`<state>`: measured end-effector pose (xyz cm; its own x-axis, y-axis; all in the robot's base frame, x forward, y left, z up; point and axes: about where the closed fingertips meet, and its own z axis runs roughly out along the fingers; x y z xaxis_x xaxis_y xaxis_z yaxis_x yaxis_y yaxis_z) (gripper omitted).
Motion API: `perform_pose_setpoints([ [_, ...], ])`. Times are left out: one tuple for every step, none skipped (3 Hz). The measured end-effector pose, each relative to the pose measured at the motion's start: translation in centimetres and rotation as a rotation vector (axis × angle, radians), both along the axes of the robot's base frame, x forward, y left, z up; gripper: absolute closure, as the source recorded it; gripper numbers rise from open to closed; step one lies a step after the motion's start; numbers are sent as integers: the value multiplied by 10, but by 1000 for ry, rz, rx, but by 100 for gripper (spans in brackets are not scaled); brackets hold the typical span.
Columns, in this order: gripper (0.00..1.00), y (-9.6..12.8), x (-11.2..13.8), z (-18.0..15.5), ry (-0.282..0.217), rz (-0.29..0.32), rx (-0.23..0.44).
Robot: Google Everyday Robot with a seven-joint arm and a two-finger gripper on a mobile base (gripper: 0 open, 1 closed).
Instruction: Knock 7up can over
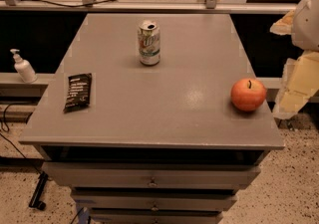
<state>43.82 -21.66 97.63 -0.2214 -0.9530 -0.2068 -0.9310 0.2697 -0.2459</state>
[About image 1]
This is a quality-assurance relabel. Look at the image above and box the black cable on ledge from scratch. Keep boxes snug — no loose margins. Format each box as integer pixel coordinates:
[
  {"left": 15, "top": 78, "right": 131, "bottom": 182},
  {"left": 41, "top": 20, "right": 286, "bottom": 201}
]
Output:
[{"left": 0, "top": 0, "right": 119, "bottom": 8}]

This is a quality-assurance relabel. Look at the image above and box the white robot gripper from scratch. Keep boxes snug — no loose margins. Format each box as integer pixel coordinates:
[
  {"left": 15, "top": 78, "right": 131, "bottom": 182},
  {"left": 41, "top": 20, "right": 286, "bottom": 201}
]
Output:
[{"left": 270, "top": 0, "right": 319, "bottom": 119}]

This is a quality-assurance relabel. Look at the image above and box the red apple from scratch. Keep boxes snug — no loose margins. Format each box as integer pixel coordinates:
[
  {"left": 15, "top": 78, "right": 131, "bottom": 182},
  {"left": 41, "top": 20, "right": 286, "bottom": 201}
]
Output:
[{"left": 230, "top": 78, "right": 266, "bottom": 112}]

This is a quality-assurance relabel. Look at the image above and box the black snack packet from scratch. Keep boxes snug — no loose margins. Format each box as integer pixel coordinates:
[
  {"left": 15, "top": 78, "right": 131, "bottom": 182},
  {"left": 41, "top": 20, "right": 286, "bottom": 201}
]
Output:
[{"left": 64, "top": 73, "right": 92, "bottom": 112}]

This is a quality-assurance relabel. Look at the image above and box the black clamp on floor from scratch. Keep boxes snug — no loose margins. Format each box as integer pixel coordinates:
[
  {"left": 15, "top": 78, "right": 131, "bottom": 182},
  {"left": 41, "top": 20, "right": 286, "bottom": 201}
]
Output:
[{"left": 29, "top": 172, "right": 48, "bottom": 211}]

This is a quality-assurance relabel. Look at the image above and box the grey drawer cabinet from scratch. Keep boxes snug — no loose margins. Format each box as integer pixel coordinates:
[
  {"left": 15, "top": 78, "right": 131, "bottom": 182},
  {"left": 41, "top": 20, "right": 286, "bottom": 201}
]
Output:
[{"left": 21, "top": 14, "right": 284, "bottom": 224}]

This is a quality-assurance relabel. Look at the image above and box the white 7up soda can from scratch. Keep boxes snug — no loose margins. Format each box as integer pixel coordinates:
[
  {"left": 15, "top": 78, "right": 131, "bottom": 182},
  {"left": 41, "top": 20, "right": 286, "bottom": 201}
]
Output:
[{"left": 138, "top": 20, "right": 160, "bottom": 66}]

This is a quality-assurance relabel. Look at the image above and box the white pump lotion bottle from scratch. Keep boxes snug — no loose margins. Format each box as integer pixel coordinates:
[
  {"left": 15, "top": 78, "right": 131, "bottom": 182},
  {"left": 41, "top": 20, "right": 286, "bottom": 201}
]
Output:
[{"left": 10, "top": 49, "right": 37, "bottom": 84}]

